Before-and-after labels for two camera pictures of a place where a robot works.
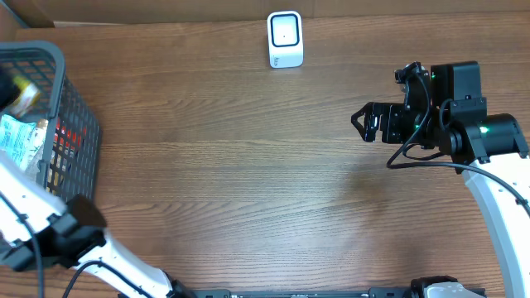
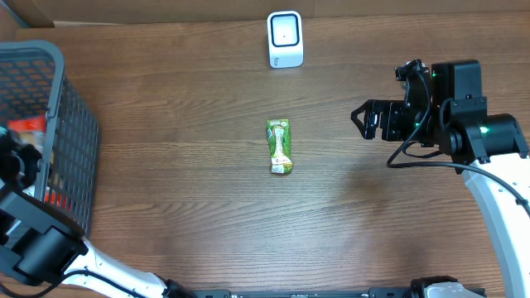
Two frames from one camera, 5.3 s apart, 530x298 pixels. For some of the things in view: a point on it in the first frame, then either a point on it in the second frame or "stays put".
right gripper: x=379 y=122 stays put
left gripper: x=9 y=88 → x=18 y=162
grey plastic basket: x=65 y=162 stays put
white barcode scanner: x=285 y=39 stays put
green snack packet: x=29 y=98 → x=279 y=135
